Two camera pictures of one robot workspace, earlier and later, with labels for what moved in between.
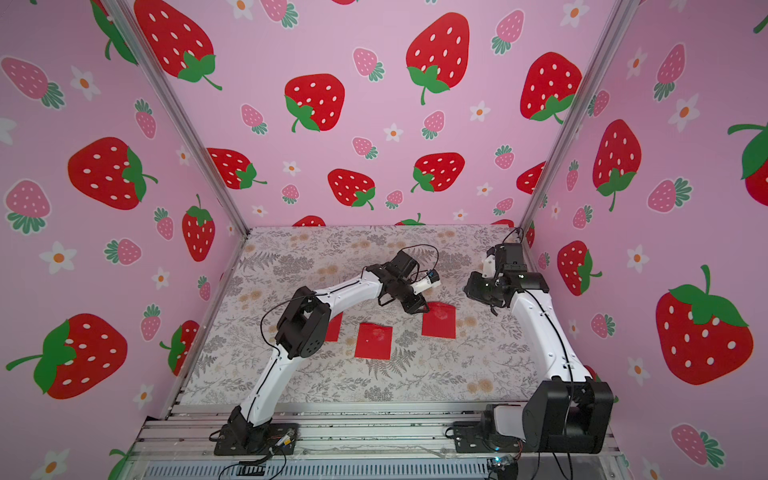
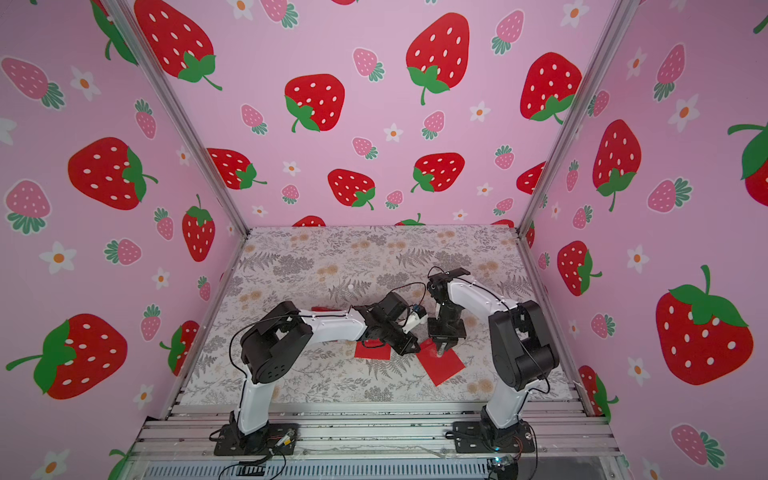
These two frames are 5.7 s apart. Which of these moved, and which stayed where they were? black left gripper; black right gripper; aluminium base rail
Moved: black right gripper; black left gripper
Stayed: aluminium base rail
